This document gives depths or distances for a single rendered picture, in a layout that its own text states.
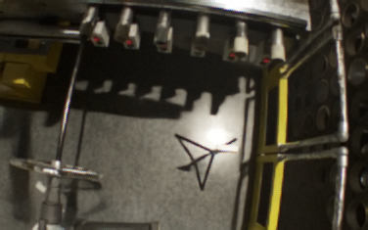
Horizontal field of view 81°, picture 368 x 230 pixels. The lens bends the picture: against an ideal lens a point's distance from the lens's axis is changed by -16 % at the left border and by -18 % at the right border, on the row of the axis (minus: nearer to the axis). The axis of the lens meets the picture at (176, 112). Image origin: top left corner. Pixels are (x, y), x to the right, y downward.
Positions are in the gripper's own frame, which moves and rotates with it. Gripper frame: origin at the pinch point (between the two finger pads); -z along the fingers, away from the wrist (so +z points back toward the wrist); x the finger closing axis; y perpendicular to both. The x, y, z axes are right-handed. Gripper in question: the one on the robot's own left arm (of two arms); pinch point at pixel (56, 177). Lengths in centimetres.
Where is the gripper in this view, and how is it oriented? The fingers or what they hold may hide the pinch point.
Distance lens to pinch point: 108.9
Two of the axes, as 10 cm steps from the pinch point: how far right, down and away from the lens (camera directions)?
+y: -8.9, -2.0, -4.1
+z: -1.3, 9.7, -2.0
